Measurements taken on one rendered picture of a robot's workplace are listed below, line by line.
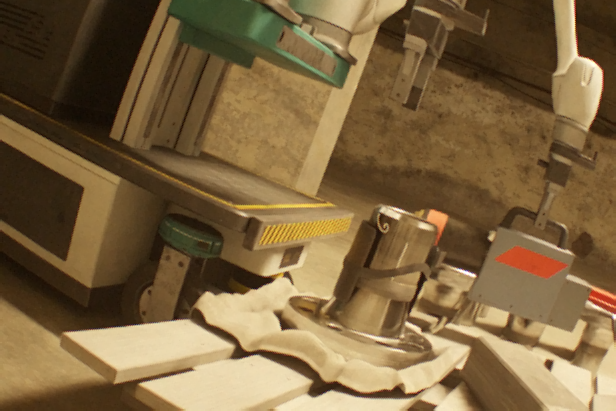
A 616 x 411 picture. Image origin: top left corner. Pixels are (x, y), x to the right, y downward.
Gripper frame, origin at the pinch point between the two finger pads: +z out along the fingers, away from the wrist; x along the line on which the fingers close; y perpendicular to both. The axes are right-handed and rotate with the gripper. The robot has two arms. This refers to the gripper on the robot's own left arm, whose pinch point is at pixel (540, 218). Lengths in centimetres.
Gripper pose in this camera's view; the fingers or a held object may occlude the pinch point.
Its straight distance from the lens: 181.4
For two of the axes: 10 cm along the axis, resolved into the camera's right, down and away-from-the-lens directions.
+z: -3.5, 9.3, 0.4
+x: -1.8, -0.3, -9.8
